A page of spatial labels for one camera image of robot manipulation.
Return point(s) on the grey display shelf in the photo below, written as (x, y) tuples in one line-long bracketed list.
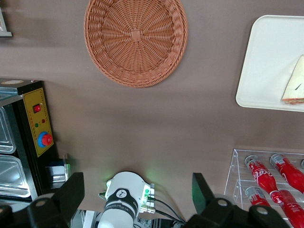
[(6, 34)]

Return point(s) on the black food warmer yellow panel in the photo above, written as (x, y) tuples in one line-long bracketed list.
[(41, 133)]

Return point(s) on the clear acrylic bottle rack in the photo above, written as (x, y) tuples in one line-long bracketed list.
[(231, 175)]

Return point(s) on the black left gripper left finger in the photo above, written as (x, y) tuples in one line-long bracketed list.
[(64, 202)]

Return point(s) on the steel food pan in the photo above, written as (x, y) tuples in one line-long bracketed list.
[(6, 133), (12, 175)]

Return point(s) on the red cola bottle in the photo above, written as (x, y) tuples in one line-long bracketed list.
[(263, 178), (256, 197), (292, 209), (289, 173)]

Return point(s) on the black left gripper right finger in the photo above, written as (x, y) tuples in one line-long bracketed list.
[(209, 209)]

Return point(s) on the red knob blue base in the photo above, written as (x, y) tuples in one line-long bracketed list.
[(46, 140)]

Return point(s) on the round brown wicker basket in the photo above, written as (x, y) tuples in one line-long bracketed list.
[(114, 47)]

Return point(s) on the triangle sandwich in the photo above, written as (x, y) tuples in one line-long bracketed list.
[(297, 80)]

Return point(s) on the cream rectangular tray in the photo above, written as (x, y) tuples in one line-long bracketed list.
[(266, 59)]

